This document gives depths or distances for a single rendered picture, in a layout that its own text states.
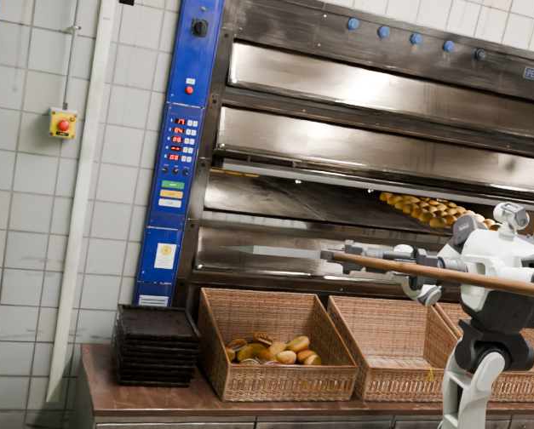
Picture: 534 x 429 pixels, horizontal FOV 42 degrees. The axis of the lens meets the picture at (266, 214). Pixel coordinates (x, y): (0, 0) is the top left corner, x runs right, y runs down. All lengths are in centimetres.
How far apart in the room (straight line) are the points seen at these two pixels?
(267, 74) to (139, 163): 63
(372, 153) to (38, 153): 140
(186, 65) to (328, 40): 62
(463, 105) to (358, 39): 62
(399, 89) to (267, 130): 63
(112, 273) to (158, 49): 91
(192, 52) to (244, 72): 23
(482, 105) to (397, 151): 48
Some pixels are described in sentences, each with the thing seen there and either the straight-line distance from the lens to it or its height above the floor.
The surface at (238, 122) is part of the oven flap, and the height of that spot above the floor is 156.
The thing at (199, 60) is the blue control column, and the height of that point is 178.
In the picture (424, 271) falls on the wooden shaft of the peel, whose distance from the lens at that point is 196.
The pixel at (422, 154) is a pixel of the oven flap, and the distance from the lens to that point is 326.
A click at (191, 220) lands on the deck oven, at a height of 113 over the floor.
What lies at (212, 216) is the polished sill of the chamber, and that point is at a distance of 291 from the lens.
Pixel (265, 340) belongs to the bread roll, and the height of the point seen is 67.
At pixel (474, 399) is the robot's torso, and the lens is 258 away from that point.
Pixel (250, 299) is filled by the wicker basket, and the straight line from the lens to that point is 305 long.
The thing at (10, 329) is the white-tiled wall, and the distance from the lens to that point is 297.
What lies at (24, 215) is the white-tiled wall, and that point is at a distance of 280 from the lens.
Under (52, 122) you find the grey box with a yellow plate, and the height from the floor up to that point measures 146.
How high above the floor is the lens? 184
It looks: 13 degrees down
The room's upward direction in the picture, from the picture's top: 11 degrees clockwise
